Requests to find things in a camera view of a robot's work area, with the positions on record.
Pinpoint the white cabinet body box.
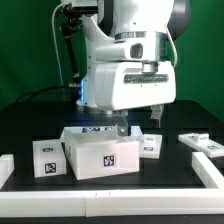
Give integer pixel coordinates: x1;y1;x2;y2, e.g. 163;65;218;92
65;131;139;180

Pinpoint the white left fence piece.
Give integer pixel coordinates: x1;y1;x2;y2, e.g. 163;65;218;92
0;154;14;190

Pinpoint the white front fence rail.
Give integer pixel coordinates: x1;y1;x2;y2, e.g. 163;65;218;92
0;189;224;218

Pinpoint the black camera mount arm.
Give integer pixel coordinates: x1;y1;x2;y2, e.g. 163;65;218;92
60;4;82;80

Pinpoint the black cable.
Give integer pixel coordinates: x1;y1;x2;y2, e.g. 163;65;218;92
14;84;82;103

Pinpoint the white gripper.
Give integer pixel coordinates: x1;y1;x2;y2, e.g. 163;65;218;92
94;61;175;136

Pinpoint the white cabinet top block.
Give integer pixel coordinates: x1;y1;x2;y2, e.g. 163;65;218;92
33;139;67;178

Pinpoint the white cable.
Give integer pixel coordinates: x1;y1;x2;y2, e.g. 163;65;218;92
51;1;73;86

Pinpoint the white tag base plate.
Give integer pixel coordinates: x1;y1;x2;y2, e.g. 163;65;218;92
60;126;143;143

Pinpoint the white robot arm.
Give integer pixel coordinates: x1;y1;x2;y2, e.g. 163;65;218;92
61;0;191;135

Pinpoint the white cabinet door panel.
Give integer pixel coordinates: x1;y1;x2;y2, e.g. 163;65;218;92
139;134;162;159

